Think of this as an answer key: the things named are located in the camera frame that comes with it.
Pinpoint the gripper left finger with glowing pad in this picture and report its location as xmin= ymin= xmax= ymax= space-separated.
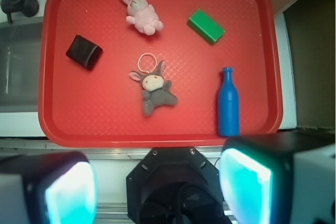
xmin=1 ymin=151 xmax=98 ymax=223

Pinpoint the pink plush bunny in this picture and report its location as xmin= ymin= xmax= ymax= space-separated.
xmin=122 ymin=0 xmax=164 ymax=36

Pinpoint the blue plastic bottle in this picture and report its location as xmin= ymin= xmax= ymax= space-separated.
xmin=217 ymin=67 xmax=240 ymax=136

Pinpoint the green rectangular block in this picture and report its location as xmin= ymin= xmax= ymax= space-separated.
xmin=187 ymin=9 xmax=225 ymax=45

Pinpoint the grey plush bunny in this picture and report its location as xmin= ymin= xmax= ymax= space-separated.
xmin=128 ymin=52 xmax=178 ymax=117

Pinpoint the black octagonal mount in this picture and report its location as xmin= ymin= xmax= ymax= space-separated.
xmin=126 ymin=147 xmax=231 ymax=223

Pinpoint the grey metal sink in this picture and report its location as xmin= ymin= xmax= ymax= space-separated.
xmin=1 ymin=17 xmax=43 ymax=113

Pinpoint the red plastic tray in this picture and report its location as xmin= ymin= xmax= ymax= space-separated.
xmin=38 ymin=0 xmax=282 ymax=147

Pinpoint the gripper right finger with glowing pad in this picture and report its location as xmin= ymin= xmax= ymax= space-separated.
xmin=219 ymin=131 xmax=335 ymax=223

